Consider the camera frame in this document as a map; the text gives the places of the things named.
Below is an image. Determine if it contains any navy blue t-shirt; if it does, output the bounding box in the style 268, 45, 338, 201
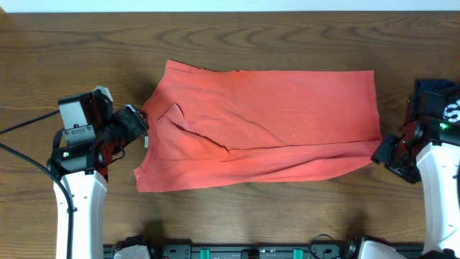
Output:
413, 78, 460, 125

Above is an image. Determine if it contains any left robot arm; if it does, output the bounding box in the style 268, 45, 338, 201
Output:
48, 104, 149, 259

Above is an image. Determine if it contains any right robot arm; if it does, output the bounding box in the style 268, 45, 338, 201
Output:
372, 117, 459, 258

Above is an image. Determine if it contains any left black cable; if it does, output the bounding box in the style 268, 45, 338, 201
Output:
0, 109, 76, 259

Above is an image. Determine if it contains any red t-shirt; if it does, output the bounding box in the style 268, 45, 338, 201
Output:
134, 60, 382, 192

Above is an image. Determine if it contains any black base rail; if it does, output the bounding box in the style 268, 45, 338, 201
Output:
103, 233, 425, 259

